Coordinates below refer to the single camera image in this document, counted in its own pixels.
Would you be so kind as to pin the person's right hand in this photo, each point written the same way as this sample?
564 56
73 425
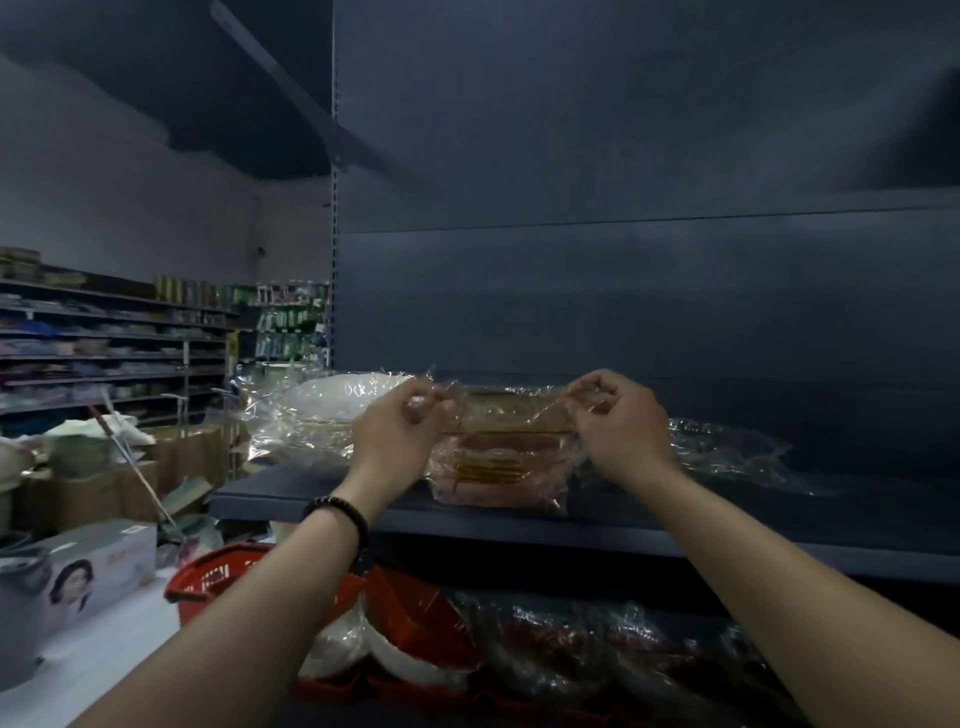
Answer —
630 435

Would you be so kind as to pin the person's left hand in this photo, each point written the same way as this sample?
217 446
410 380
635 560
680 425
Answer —
397 442

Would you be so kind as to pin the stack of white plates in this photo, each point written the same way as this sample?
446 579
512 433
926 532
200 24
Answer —
322 405

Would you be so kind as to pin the dark metal shelf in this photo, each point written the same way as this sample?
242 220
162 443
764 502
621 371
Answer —
600 300

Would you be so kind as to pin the red square tray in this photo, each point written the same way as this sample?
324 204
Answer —
412 615

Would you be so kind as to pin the pile of dark trays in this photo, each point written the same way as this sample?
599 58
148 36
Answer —
600 660

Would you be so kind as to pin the person's left forearm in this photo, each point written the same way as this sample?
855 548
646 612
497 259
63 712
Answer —
247 630

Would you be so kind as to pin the person's right forearm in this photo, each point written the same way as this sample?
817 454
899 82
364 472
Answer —
787 585

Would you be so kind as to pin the rack of green packets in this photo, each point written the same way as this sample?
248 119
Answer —
285 322

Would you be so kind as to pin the red shopping basket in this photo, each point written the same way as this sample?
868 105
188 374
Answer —
210 577

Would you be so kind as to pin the metal mop pole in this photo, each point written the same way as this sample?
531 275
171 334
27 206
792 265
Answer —
135 467

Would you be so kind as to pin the pale green buckets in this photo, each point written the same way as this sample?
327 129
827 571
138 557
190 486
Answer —
79 454

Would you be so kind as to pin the wall shelving with goods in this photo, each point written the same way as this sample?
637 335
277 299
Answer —
90 345

